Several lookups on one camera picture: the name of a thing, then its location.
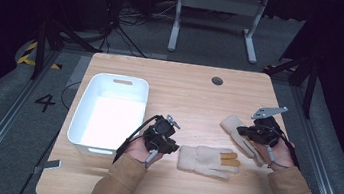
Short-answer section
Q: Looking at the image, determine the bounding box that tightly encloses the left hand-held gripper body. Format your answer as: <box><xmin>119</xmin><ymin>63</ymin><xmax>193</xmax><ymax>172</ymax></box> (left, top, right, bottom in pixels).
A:
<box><xmin>140</xmin><ymin>111</ymin><xmax>184</xmax><ymax>156</ymax></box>

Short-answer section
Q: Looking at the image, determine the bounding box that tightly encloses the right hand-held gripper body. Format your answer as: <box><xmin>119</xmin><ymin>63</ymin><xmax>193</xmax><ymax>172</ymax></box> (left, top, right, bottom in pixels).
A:
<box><xmin>247</xmin><ymin>102</ymin><xmax>290</xmax><ymax>149</ymax></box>

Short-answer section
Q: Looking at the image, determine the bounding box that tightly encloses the beige work glove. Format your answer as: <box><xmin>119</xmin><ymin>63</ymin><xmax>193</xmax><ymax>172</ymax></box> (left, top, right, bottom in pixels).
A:
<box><xmin>214</xmin><ymin>113</ymin><xmax>271</xmax><ymax>168</ymax></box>
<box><xmin>175</xmin><ymin>141</ymin><xmax>244</xmax><ymax>182</ymax></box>

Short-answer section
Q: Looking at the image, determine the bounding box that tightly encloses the white plastic bin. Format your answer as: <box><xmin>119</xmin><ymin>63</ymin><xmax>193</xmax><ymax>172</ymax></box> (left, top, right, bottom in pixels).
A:
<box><xmin>64</xmin><ymin>68</ymin><xmax>151</xmax><ymax>163</ymax></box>

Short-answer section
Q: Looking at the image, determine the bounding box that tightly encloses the person's right hand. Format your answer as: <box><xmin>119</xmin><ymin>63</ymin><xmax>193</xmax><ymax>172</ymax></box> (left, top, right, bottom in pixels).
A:
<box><xmin>249</xmin><ymin>136</ymin><xmax>298</xmax><ymax>174</ymax></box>

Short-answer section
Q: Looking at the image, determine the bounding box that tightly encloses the person's left hand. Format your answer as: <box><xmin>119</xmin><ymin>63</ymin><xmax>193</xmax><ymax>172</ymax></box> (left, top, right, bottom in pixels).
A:
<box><xmin>122</xmin><ymin>132</ymin><xmax>168</xmax><ymax>168</ymax></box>

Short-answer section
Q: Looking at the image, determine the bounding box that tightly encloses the black metal stand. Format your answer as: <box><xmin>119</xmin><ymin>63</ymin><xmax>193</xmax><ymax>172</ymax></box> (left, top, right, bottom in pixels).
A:
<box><xmin>28</xmin><ymin>18</ymin><xmax>104</xmax><ymax>89</ymax></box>
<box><xmin>258</xmin><ymin>51</ymin><xmax>321</xmax><ymax>121</ymax></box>

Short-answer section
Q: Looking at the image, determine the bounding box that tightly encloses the yellow black hazard tape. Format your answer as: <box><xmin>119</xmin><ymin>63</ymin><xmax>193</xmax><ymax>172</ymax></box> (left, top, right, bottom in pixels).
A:
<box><xmin>15</xmin><ymin>39</ymin><xmax>66</xmax><ymax>71</ymax></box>

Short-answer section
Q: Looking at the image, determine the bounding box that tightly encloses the grey left gripper plug cable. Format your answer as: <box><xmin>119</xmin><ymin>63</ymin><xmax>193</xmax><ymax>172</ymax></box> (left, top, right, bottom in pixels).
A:
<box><xmin>143</xmin><ymin>148</ymin><xmax>160</xmax><ymax>171</ymax></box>

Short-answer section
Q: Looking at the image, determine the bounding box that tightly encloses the grey gripper plug cable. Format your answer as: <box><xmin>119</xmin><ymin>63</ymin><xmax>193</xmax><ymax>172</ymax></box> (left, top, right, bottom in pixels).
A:
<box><xmin>263</xmin><ymin>145</ymin><xmax>292</xmax><ymax>173</ymax></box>
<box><xmin>143</xmin><ymin>148</ymin><xmax>160</xmax><ymax>171</ymax></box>

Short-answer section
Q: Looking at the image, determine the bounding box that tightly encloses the grey right gripper plug cable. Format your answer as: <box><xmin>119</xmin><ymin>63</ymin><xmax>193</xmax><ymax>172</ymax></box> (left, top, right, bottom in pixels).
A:
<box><xmin>263</xmin><ymin>145</ymin><xmax>292</xmax><ymax>173</ymax></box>

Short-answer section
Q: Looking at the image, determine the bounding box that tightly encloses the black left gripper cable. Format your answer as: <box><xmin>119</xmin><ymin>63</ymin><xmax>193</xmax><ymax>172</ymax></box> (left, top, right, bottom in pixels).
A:
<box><xmin>112</xmin><ymin>109</ymin><xmax>163</xmax><ymax>170</ymax></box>

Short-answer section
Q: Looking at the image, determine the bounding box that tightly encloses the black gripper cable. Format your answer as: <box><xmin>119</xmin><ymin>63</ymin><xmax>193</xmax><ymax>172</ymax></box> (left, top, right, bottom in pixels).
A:
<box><xmin>270</xmin><ymin>125</ymin><xmax>305</xmax><ymax>169</ymax></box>
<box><xmin>112</xmin><ymin>109</ymin><xmax>163</xmax><ymax>170</ymax></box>

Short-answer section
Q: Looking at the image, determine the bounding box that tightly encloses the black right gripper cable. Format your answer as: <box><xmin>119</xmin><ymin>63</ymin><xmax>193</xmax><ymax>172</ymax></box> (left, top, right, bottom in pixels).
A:
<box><xmin>270</xmin><ymin>125</ymin><xmax>305</xmax><ymax>169</ymax></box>

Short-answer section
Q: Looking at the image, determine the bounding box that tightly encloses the metal floor rail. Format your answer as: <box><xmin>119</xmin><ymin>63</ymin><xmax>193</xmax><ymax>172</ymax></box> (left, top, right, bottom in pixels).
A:
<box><xmin>275</xmin><ymin>84</ymin><xmax>344</xmax><ymax>194</ymax></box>
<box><xmin>0</xmin><ymin>43</ymin><xmax>63</xmax><ymax>194</ymax></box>

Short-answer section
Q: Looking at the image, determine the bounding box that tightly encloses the thin black floor cable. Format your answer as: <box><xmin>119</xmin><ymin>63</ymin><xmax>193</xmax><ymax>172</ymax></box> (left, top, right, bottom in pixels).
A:
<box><xmin>59</xmin><ymin>79</ymin><xmax>82</xmax><ymax>112</ymax></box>

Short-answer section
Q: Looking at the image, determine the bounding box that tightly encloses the bundle of floor cables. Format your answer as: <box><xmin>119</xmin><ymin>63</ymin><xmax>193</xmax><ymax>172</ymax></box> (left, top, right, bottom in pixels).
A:
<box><xmin>97</xmin><ymin>0</ymin><xmax>180</xmax><ymax>62</ymax></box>

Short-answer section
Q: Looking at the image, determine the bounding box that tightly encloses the grey metal desk frame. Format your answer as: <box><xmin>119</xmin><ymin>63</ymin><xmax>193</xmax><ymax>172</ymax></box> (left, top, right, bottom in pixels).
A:
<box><xmin>166</xmin><ymin>0</ymin><xmax>270</xmax><ymax>65</ymax></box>

